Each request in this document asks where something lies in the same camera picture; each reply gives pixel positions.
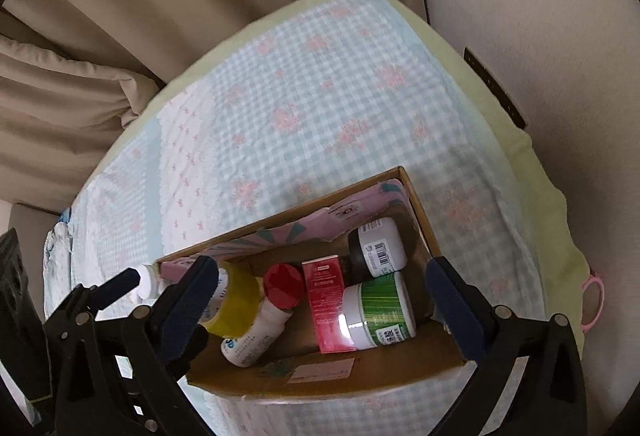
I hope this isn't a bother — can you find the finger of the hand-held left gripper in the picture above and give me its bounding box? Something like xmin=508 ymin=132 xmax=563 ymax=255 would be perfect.
xmin=42 ymin=268 xmax=140 ymax=338

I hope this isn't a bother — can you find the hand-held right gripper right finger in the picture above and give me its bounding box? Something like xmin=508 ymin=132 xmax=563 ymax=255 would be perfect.
xmin=425 ymin=256 xmax=588 ymax=436

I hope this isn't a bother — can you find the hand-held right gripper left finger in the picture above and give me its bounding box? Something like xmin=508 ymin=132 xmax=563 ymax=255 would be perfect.
xmin=55 ymin=255 xmax=221 ymax=436

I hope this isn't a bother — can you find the white lid jar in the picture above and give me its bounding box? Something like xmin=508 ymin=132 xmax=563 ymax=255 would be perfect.
xmin=134 ymin=263 xmax=163 ymax=301

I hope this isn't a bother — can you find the yellow tape roll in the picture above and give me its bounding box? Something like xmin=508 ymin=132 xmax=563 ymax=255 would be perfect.
xmin=197 ymin=266 xmax=261 ymax=339

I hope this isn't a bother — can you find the green label white jar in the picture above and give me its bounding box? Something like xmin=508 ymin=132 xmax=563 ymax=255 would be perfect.
xmin=337 ymin=271 xmax=417 ymax=351

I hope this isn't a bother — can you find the patterned cardboard box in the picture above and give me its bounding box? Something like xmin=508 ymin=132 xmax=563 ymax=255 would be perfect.
xmin=155 ymin=166 xmax=478 ymax=399

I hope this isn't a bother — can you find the white bottle with red cap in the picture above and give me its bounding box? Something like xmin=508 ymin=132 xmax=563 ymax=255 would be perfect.
xmin=220 ymin=263 xmax=305 ymax=369

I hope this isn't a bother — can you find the small black jar white label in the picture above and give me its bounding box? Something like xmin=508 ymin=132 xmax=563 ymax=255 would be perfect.
xmin=347 ymin=217 xmax=407 ymax=284

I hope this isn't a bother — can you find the small red box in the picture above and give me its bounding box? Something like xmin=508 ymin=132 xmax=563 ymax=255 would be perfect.
xmin=301 ymin=255 xmax=358 ymax=354

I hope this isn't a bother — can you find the crumpled light blue cloth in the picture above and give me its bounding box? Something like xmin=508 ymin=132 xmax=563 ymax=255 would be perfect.
xmin=42 ymin=208 xmax=76 ymax=307

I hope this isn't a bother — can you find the grey padded headboard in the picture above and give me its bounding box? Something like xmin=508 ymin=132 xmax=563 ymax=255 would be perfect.
xmin=0 ymin=201 xmax=76 ymax=267

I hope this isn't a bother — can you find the light green bed sheet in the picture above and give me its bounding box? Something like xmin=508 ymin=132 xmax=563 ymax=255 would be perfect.
xmin=120 ymin=0 xmax=591 ymax=367

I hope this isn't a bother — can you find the pink plastic ring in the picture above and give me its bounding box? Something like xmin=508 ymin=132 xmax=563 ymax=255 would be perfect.
xmin=580 ymin=270 xmax=606 ymax=329

